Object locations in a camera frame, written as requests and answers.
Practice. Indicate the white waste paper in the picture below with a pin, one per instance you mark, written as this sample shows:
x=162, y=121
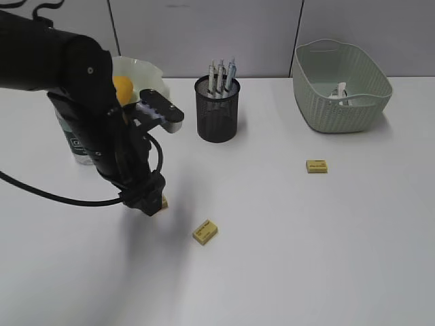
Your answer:
x=340, y=94

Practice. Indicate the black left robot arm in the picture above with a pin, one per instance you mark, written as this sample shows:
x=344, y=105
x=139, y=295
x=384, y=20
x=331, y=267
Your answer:
x=76, y=74

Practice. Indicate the cream white pen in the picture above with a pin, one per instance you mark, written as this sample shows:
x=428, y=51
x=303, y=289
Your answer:
x=211, y=87

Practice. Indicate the grey white pen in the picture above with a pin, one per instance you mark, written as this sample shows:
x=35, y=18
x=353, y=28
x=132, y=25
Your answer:
x=220, y=79

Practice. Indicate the yellow eraser front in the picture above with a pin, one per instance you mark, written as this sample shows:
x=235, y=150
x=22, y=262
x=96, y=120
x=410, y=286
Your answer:
x=205, y=232

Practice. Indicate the light green plastic basket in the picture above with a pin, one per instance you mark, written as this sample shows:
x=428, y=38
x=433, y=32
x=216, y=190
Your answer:
x=319, y=66

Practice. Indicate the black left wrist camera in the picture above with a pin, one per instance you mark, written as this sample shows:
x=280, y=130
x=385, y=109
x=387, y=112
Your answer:
x=153, y=109

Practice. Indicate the yellow eraser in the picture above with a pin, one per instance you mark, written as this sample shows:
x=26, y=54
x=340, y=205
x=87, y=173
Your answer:
x=164, y=203
x=316, y=166
x=205, y=232

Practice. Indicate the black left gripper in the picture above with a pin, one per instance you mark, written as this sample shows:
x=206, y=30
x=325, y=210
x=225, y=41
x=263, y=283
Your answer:
x=147, y=196

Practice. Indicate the yellow mango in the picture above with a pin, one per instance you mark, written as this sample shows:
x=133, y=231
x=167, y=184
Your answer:
x=124, y=89

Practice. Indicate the blue grey pen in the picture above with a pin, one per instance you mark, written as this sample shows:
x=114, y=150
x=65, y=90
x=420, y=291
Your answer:
x=231, y=70

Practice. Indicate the clear water bottle green label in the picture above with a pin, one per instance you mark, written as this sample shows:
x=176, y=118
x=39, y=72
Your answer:
x=76, y=147

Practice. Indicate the black mesh pen holder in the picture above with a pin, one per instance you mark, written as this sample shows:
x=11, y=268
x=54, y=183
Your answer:
x=216, y=118

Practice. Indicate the pale green wavy glass plate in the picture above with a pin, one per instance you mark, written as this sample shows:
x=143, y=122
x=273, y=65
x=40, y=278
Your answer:
x=143, y=75

